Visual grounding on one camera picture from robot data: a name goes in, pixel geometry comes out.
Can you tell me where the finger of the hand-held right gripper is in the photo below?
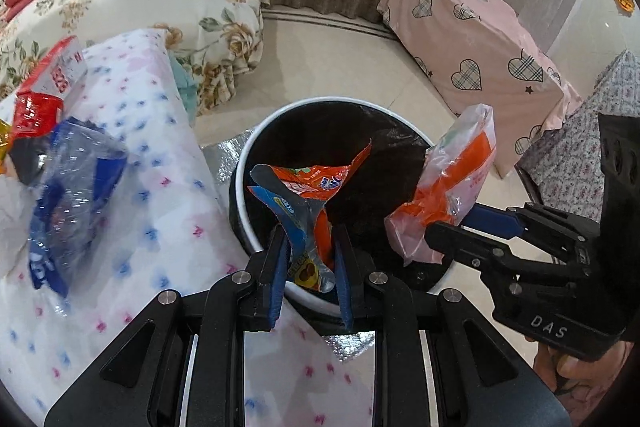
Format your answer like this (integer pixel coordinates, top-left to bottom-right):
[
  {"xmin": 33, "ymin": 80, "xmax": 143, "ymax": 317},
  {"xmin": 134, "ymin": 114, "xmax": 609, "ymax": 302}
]
[
  {"xmin": 424, "ymin": 219, "xmax": 585, "ymax": 284},
  {"xmin": 462, "ymin": 202, "xmax": 601, "ymax": 265}
]

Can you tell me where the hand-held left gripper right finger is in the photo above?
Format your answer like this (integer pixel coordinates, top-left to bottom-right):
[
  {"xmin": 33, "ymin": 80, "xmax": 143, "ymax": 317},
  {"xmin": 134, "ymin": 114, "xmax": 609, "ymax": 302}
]
[{"xmin": 332, "ymin": 224, "xmax": 573, "ymax": 427}]

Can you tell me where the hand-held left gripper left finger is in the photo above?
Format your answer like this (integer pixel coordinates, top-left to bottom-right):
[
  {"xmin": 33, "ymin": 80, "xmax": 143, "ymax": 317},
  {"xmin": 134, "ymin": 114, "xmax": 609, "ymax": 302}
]
[{"xmin": 44, "ymin": 224, "xmax": 292, "ymax": 427}]

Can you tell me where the orange clear plastic bag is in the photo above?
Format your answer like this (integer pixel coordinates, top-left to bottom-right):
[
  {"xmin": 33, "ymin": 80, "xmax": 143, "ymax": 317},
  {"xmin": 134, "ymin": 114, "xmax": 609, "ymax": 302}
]
[{"xmin": 384, "ymin": 103, "xmax": 498, "ymax": 268}]

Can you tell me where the orange blue snack wrapper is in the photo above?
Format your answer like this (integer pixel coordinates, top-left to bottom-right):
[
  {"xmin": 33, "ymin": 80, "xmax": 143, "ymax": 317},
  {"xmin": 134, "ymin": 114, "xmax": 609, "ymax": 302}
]
[{"xmin": 246, "ymin": 138, "xmax": 373, "ymax": 294}]

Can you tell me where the black bin with white rim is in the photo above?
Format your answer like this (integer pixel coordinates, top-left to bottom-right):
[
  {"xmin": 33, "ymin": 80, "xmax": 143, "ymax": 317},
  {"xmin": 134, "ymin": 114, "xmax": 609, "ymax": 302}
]
[{"xmin": 227, "ymin": 98, "xmax": 456, "ymax": 338}]

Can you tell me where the blue clear plastic wrapper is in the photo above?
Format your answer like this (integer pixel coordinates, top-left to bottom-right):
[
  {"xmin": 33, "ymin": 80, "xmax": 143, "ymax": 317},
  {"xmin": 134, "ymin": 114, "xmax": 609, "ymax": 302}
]
[{"xmin": 27, "ymin": 117, "xmax": 130, "ymax": 300}]

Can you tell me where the red snack package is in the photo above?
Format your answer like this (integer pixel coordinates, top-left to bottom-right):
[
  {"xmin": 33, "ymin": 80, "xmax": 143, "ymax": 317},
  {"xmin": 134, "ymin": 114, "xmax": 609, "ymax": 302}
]
[{"xmin": 10, "ymin": 89, "xmax": 66, "ymax": 182}]

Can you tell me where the person's right hand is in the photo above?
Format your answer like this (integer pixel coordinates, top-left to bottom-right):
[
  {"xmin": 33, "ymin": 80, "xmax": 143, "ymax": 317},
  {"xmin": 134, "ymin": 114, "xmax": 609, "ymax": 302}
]
[{"xmin": 532, "ymin": 342, "xmax": 608, "ymax": 413}]

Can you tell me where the small floral print cover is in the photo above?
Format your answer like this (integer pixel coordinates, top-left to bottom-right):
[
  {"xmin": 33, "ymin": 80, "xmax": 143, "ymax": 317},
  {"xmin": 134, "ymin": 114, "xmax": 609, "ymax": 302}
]
[{"xmin": 515, "ymin": 49, "xmax": 640, "ymax": 228}]

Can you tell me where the white dotted blanket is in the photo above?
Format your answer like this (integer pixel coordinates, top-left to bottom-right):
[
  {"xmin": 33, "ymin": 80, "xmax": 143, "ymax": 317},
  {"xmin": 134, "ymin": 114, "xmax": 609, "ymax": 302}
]
[{"xmin": 0, "ymin": 29, "xmax": 381, "ymax": 427}]

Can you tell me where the pink heart print cover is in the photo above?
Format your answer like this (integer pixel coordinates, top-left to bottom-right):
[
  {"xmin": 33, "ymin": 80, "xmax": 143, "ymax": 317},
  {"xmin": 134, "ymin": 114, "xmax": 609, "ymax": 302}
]
[{"xmin": 376, "ymin": 0, "xmax": 583, "ymax": 180}]

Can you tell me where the teal cloth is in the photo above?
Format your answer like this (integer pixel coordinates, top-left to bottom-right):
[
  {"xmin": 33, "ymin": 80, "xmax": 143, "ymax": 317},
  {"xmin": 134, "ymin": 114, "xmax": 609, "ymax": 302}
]
[{"xmin": 167, "ymin": 52, "xmax": 198, "ymax": 125}]

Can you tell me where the red white snack packet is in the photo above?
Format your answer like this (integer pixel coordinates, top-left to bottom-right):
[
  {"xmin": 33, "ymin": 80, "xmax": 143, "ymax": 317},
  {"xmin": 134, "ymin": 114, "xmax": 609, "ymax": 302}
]
[{"xmin": 17, "ymin": 36, "xmax": 88, "ymax": 100}]

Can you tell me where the yellow crumpled wrapper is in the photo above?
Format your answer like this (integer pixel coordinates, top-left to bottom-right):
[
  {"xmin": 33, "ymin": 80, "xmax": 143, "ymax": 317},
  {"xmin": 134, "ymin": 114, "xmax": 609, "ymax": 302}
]
[{"xmin": 0, "ymin": 119, "xmax": 12, "ymax": 172}]

